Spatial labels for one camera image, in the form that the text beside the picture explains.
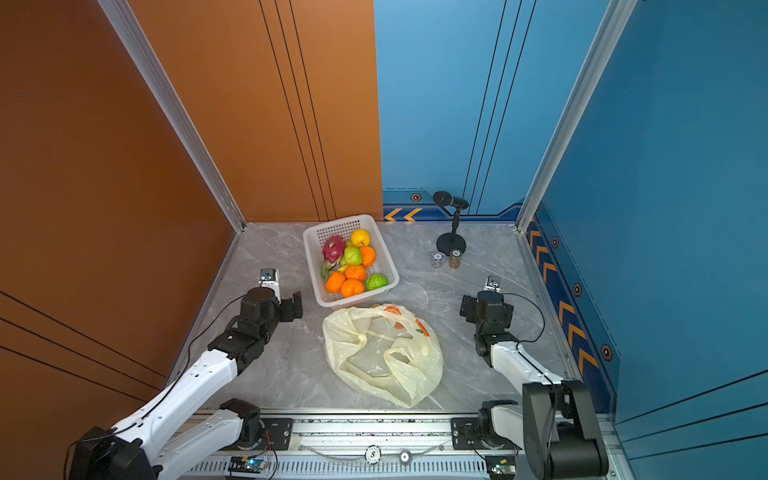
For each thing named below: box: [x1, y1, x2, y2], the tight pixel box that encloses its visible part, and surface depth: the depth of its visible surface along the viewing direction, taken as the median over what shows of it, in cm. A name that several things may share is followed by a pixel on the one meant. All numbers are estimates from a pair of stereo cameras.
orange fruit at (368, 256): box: [360, 246, 377, 268], surface depth 105 cm
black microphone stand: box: [433, 191, 469, 257], surface depth 110 cm
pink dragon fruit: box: [321, 234, 346, 279], surface depth 104 cm
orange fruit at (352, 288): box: [340, 279, 365, 298], surface depth 96 cm
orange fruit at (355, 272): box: [345, 265, 366, 282], surface depth 101 cm
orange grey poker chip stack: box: [450, 249, 462, 270], surface depth 107 cm
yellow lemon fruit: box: [350, 229, 371, 248], surface depth 110 cm
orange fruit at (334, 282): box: [325, 271, 347, 294], surface depth 98 cm
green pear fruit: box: [344, 245, 362, 266], surface depth 99 cm
